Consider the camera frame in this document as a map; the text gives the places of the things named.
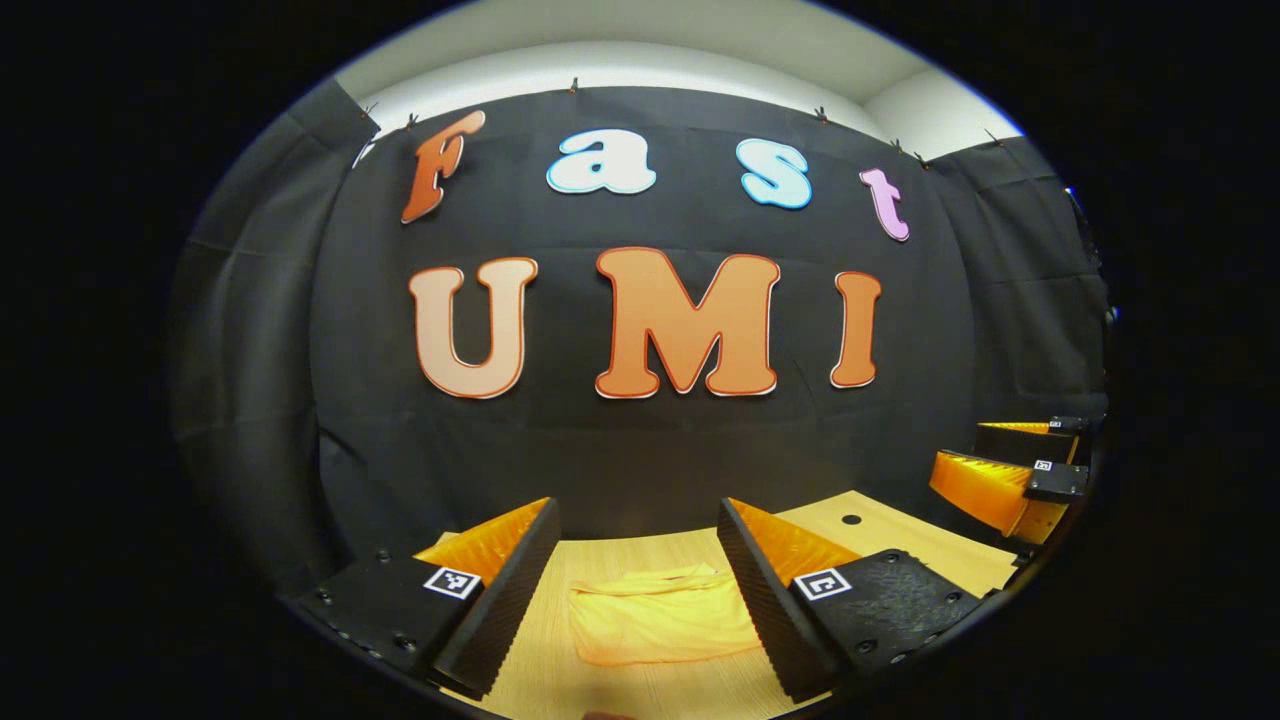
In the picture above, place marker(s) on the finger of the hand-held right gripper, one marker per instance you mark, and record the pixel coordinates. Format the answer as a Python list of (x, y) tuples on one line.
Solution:
[(985, 490), (1020, 440)]

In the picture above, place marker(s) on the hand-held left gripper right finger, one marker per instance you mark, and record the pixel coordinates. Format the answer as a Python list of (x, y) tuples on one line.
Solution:
[(765, 600)]

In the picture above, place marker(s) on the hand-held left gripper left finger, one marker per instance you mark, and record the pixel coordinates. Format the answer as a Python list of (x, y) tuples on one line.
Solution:
[(510, 600)]

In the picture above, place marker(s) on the orange polo T-shirt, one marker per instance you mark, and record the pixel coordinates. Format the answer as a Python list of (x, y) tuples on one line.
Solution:
[(660, 620)]

